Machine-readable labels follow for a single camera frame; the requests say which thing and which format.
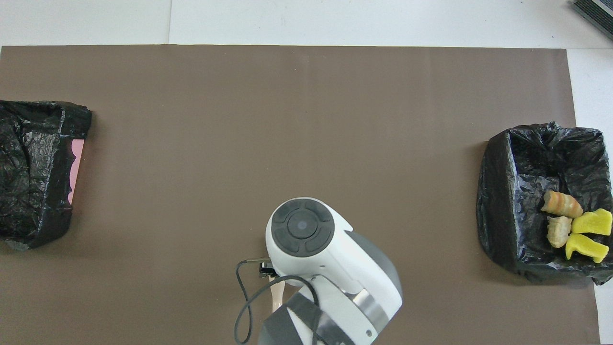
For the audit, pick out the orange striped croissant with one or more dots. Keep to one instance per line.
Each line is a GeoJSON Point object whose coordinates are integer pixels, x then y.
{"type": "Point", "coordinates": [562, 204]}

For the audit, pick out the black bag lined bin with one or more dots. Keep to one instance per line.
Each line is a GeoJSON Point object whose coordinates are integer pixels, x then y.
{"type": "Point", "coordinates": [507, 201]}

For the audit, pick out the right black bag bin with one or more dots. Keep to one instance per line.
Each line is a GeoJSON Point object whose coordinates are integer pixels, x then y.
{"type": "Point", "coordinates": [33, 167]}

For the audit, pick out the black ribbed object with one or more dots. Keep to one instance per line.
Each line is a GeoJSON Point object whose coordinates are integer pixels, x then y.
{"type": "Point", "coordinates": [598, 14]}

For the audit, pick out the brown table mat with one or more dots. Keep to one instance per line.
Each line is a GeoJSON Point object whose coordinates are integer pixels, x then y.
{"type": "Point", "coordinates": [239, 120]}

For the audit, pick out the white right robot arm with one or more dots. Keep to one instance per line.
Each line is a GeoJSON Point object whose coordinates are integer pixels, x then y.
{"type": "Point", "coordinates": [335, 258]}

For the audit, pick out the notched yellow foam chunk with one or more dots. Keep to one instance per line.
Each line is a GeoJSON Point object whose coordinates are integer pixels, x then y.
{"type": "Point", "coordinates": [586, 247]}

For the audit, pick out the beige hand brush black bristles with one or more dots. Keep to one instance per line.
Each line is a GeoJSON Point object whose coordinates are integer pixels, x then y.
{"type": "Point", "coordinates": [278, 294]}

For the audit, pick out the pink plastic bin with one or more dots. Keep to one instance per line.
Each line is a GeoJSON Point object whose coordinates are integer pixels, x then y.
{"type": "Point", "coordinates": [76, 163]}

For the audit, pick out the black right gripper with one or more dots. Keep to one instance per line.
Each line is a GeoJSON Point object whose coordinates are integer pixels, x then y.
{"type": "Point", "coordinates": [266, 268]}

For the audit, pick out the pale beige bread chunk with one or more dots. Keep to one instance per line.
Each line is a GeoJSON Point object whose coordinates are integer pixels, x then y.
{"type": "Point", "coordinates": [559, 231]}

